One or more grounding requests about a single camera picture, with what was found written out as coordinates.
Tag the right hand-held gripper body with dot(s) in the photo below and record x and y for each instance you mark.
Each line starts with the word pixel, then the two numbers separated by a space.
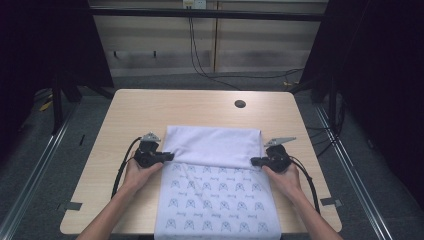
pixel 278 156

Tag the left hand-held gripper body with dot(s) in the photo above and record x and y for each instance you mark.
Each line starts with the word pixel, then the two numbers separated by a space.
pixel 148 155

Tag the white printed cloth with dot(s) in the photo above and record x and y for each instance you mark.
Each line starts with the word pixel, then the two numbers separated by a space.
pixel 216 186

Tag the person's left hand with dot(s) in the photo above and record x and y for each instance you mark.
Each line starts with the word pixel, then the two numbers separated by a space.
pixel 140 178

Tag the person's right hand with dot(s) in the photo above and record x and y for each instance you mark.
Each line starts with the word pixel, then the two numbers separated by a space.
pixel 283 183

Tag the dark round table grommet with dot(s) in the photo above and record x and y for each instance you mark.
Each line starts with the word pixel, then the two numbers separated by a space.
pixel 240 103

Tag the grey tape strip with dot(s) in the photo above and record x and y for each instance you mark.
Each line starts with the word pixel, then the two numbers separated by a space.
pixel 70 206
pixel 333 201

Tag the yellow tape piece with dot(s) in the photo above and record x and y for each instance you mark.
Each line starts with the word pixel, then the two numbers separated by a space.
pixel 46 106

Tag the dark curtain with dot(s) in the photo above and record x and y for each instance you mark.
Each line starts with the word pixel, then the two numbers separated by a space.
pixel 40 50
pixel 383 83

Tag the black stand post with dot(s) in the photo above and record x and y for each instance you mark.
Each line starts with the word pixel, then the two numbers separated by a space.
pixel 332 106
pixel 57 106

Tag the metal floor rail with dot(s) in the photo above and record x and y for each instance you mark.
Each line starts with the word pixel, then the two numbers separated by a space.
pixel 353 173
pixel 36 166

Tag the black horizontal frame bar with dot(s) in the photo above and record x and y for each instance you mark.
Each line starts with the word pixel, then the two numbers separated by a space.
pixel 206 14

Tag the white wall socket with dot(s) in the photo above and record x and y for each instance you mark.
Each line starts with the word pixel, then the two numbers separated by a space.
pixel 195 3

